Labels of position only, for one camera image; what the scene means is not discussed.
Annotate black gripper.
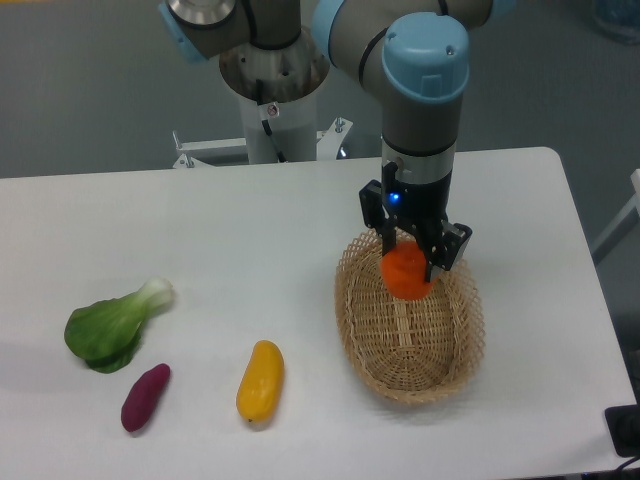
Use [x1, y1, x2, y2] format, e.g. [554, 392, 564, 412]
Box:
[359, 161, 473, 282]

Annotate orange fruit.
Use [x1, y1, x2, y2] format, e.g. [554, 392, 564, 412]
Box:
[380, 241, 433, 301]

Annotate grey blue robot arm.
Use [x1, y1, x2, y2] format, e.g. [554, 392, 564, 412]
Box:
[158, 1, 510, 281]

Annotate woven wicker basket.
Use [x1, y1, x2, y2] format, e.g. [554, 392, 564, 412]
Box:
[334, 230, 485, 405]

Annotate yellow mango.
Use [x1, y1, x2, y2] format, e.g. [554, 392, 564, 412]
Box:
[236, 340, 285, 423]

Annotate blue object top right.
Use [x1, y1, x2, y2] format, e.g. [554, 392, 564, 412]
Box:
[591, 0, 639, 45]

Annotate black device at table edge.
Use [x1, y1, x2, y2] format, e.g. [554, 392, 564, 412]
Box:
[604, 405, 639, 458]

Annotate purple sweet potato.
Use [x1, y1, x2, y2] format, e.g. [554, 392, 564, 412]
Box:
[120, 363, 171, 433]

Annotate green bok choy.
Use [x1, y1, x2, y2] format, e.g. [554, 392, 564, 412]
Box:
[64, 277, 175, 374]

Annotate white metal base bracket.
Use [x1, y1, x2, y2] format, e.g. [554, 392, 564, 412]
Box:
[172, 117, 354, 169]

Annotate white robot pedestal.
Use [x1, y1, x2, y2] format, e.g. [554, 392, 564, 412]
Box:
[218, 27, 332, 165]

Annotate black cable on pedestal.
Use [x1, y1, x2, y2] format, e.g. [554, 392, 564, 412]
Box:
[255, 78, 288, 164]

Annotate white frame at right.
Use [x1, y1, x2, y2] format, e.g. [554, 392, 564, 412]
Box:
[591, 169, 639, 265]

